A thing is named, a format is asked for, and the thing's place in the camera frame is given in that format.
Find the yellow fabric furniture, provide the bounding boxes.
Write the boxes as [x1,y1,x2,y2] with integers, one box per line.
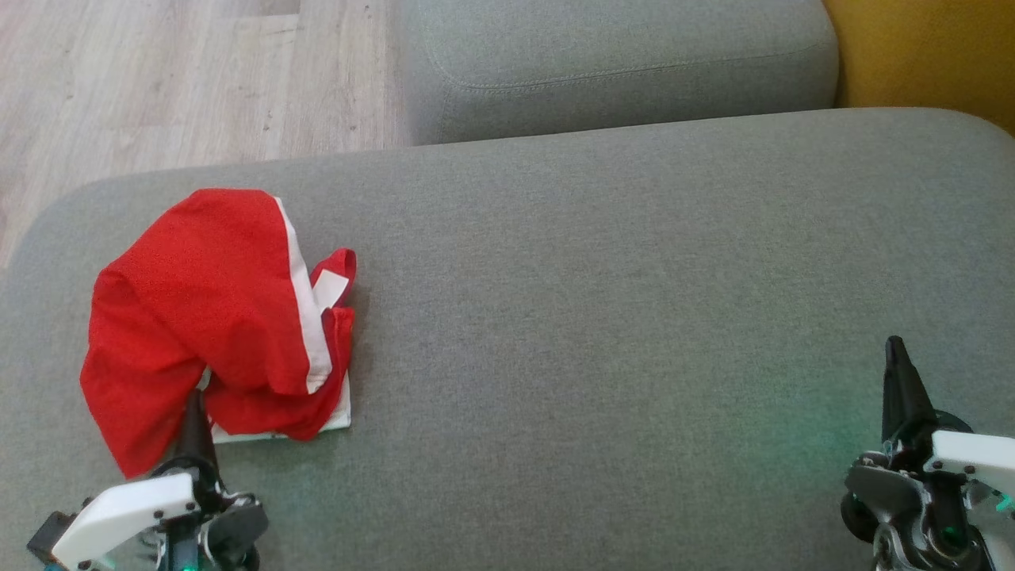
[823,0,1015,136]

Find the red shorts with white stripe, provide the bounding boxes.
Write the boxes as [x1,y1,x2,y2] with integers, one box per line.
[79,188,334,479]

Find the small grey sofa cushion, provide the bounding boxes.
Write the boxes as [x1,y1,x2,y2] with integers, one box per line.
[400,0,840,146]

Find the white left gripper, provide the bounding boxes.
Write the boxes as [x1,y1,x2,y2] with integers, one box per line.
[52,389,269,571]

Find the red and white basketball jersey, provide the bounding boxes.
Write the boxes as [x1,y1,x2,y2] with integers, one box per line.
[200,247,358,443]

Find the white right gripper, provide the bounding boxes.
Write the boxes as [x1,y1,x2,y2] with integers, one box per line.
[841,336,1015,571]

